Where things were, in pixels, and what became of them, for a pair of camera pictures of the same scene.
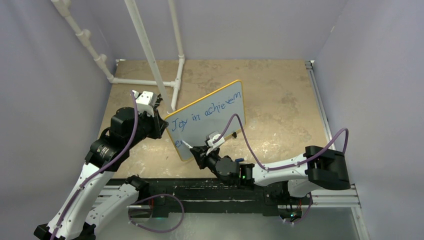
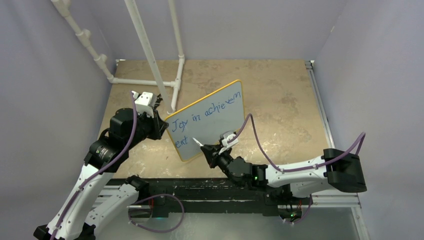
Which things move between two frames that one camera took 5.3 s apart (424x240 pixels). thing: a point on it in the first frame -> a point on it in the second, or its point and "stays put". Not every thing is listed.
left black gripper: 159,125 stays put
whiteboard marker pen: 187,144 -> 197,142
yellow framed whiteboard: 192,124 stays put
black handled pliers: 157,103 stays put
